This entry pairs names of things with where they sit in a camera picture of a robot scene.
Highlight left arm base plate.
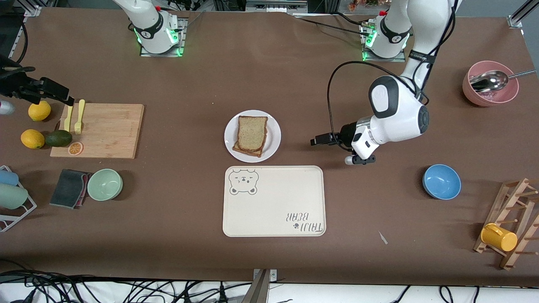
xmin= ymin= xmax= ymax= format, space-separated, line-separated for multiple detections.
xmin=361 ymin=19 xmax=407 ymax=63

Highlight yellow lemon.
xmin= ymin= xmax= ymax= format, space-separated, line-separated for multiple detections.
xmin=28 ymin=101 xmax=51 ymax=122
xmin=21 ymin=129 xmax=45 ymax=149

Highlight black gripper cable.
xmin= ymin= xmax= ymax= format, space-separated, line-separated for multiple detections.
xmin=0 ymin=21 xmax=36 ymax=73
xmin=327 ymin=61 xmax=422 ymax=152

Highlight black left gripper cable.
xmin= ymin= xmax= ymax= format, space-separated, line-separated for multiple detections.
xmin=327 ymin=61 xmax=422 ymax=152

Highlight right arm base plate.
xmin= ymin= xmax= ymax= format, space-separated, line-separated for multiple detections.
xmin=139 ymin=17 xmax=187 ymax=57

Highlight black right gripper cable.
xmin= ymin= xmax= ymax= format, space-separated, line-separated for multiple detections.
xmin=0 ymin=21 xmax=36 ymax=73

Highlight yellow cup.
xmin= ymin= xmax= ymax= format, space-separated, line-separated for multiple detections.
xmin=480 ymin=223 xmax=518 ymax=252

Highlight wooden cutting board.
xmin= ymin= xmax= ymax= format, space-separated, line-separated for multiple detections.
xmin=50 ymin=104 xmax=144 ymax=159

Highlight pale green cup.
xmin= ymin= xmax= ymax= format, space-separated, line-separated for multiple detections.
xmin=0 ymin=183 xmax=29 ymax=210

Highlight sandwich top bread slice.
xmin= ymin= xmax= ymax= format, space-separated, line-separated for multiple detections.
xmin=237 ymin=116 xmax=268 ymax=152

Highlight metal spoon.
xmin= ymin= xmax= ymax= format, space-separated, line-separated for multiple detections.
xmin=470 ymin=69 xmax=536 ymax=93

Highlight yellow plastic knife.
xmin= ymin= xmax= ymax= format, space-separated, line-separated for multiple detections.
xmin=64 ymin=101 xmax=75 ymax=132

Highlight yellow plastic fork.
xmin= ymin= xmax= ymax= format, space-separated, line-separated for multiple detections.
xmin=75 ymin=99 xmax=85 ymax=135

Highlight dark grey cloth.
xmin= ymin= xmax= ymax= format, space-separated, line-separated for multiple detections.
xmin=50 ymin=169 xmax=91 ymax=209

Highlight wooden peg drying rack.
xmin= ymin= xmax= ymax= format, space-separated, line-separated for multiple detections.
xmin=473 ymin=178 xmax=539 ymax=270

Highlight green avocado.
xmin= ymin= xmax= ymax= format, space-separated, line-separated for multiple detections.
xmin=45 ymin=130 xmax=73 ymax=147

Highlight blue bowl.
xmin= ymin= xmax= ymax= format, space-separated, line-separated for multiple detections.
xmin=422 ymin=164 xmax=462 ymax=200

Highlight white wire rack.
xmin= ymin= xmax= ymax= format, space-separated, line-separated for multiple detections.
xmin=0 ymin=165 xmax=37 ymax=232

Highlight pale green bowl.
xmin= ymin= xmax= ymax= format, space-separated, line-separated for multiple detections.
xmin=87 ymin=169 xmax=123 ymax=201

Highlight black base cable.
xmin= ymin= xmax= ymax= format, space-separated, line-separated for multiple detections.
xmin=291 ymin=13 xmax=371 ymax=36

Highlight black cable bundle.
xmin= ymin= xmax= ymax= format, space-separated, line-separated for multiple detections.
xmin=0 ymin=259 xmax=253 ymax=303

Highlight black cable loops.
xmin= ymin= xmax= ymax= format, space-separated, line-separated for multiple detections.
xmin=390 ymin=285 xmax=480 ymax=303

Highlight metal table bracket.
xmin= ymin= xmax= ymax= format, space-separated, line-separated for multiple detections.
xmin=242 ymin=268 xmax=278 ymax=303

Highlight pink bowl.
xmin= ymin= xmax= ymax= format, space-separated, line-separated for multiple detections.
xmin=462 ymin=61 xmax=519 ymax=107

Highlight white round plate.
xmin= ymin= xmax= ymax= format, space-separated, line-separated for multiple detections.
xmin=224 ymin=110 xmax=281 ymax=163

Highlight cream bear print tray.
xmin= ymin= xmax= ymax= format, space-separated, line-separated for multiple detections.
xmin=222 ymin=165 xmax=326 ymax=237

